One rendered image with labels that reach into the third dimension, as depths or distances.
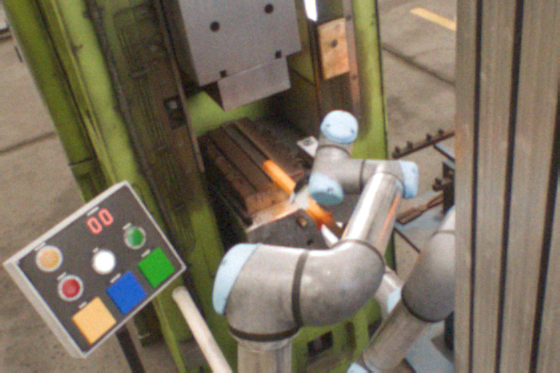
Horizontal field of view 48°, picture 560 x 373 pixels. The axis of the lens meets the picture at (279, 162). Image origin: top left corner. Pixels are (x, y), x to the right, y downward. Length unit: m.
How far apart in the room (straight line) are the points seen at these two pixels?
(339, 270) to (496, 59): 0.60
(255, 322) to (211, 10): 0.85
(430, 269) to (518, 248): 0.71
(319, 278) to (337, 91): 1.15
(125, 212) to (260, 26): 0.58
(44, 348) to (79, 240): 1.55
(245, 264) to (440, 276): 0.35
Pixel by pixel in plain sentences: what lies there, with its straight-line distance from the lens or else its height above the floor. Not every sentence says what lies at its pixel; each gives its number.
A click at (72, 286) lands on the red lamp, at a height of 1.09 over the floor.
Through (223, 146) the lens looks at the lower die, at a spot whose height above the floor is 0.99.
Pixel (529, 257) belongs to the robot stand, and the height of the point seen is 1.78.
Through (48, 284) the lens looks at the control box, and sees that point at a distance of 1.56.
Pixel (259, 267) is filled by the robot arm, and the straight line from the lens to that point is 0.96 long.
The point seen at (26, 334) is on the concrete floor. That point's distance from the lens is 3.21.
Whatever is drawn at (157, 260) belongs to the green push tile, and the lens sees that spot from 1.65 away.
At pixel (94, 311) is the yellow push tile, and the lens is 1.58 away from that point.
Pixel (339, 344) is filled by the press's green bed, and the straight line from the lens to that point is 2.44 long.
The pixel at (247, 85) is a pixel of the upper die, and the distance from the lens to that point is 1.69.
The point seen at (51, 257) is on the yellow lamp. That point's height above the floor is 1.16.
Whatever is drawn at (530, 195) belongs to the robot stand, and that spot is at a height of 1.82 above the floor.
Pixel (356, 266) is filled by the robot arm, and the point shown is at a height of 1.40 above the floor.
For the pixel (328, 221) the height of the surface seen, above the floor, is 1.02.
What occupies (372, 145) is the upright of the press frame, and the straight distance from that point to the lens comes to 2.20.
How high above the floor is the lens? 2.07
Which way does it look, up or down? 34 degrees down
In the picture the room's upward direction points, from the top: 10 degrees counter-clockwise
